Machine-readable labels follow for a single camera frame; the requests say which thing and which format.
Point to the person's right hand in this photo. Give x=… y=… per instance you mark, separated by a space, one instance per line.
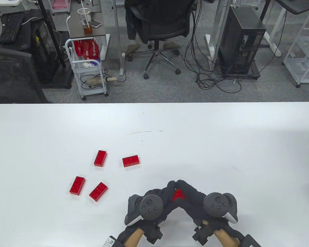
x=193 y=195

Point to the person's left hand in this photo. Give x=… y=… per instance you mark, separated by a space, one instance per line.
x=167 y=200

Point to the stack of red toy bricks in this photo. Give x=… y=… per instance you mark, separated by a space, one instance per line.
x=178 y=196

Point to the single red toy brick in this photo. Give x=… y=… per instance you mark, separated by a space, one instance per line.
x=98 y=192
x=100 y=158
x=131 y=161
x=76 y=185

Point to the person's right forearm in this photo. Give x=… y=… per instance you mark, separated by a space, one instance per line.
x=225 y=238

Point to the person's left forearm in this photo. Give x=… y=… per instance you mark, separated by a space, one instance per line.
x=135 y=238

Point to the grey left hand controller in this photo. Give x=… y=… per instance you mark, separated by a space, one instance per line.
x=150 y=207

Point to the grey hand controller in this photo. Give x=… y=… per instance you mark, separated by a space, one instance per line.
x=216 y=204
x=150 y=207

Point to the grey right hand controller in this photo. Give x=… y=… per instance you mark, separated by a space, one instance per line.
x=216 y=204

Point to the black left wrist sensor box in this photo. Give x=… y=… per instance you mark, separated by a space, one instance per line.
x=110 y=242

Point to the black wrist sensor box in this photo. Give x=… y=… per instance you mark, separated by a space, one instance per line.
x=110 y=242
x=251 y=241

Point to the black right wrist sensor box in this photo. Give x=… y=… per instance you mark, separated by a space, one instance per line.
x=251 y=241

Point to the black tower base tray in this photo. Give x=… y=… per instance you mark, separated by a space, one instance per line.
x=256 y=73

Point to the white rolling cart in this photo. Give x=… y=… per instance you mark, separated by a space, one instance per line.
x=88 y=69

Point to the white blue packet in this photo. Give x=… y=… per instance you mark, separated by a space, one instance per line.
x=90 y=63

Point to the black computer tower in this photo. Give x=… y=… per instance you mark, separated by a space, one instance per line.
x=239 y=41

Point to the black swivel office chair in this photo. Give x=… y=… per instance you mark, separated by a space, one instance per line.
x=164 y=31

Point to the red snack bag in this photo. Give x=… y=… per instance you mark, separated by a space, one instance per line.
x=88 y=50

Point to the white angled desk leg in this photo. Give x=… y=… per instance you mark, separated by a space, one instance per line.
x=273 y=33

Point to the plastic iced tea cup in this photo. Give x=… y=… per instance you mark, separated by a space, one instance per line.
x=87 y=29

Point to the smartphone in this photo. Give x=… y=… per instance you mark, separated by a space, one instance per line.
x=96 y=23

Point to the brown side table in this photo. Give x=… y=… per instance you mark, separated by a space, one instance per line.
x=76 y=31

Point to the black pole stand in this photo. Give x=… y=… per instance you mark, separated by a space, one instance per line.
x=51 y=36

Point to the black mesh office chair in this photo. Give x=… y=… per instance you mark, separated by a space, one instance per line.
x=10 y=74

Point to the black desktop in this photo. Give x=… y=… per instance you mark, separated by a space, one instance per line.
x=298 y=6

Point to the black keyboard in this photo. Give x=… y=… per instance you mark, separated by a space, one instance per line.
x=11 y=28

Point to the aluminium frame post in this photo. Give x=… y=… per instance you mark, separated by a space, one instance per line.
x=118 y=38

